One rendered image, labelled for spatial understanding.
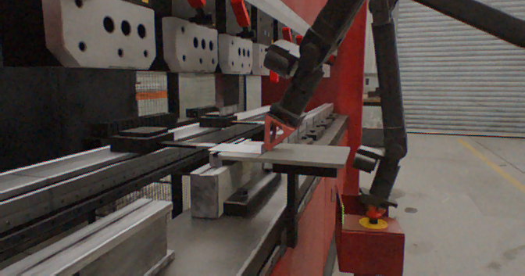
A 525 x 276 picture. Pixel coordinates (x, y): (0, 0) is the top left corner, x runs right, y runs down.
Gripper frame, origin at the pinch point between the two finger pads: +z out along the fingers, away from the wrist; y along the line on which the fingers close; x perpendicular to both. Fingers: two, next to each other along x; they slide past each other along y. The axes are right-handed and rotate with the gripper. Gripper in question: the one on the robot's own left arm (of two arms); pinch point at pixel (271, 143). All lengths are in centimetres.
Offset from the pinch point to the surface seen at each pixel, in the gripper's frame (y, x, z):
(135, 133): 5.2, -29.9, 14.1
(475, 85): -737, 181, -91
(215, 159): 6.6, -8.4, 7.8
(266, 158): 7.6, 1.9, 0.9
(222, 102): 3.9, -13.7, -3.6
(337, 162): 6.5, 14.6, -5.9
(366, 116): -741, 32, 68
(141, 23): 36.6, -15.5, -16.4
